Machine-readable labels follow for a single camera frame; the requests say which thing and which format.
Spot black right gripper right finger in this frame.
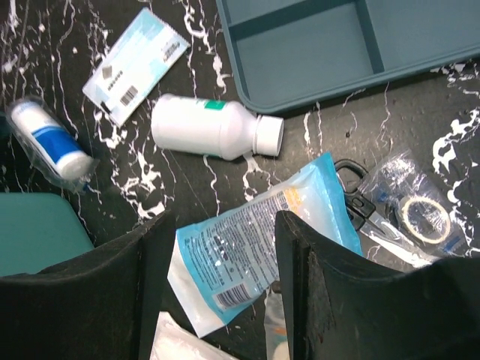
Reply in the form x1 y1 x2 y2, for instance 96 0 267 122
274 211 479 359

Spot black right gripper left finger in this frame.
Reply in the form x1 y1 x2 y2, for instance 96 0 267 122
1 211 176 359

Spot clear bag of gauze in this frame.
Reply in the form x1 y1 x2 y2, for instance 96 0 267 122
150 311 236 360

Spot black handled scissors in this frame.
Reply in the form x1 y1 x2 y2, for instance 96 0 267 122
334 159 387 237

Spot blue cotton swab bag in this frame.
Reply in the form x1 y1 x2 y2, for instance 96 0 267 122
168 153 362 338

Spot white plastic bottle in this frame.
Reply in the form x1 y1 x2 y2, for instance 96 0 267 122
151 94 284 161

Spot green medicine kit box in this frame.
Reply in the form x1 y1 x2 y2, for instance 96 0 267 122
1 193 94 277

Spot bag of cotton balls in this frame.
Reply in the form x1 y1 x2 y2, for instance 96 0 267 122
264 290 290 360

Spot wrapped bandage roll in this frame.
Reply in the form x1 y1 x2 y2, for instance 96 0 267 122
6 96 98 193

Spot light blue sachet packet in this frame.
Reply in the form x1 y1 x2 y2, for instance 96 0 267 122
82 8 189 127

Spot teal divider tray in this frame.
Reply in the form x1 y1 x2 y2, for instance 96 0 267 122
217 0 479 114

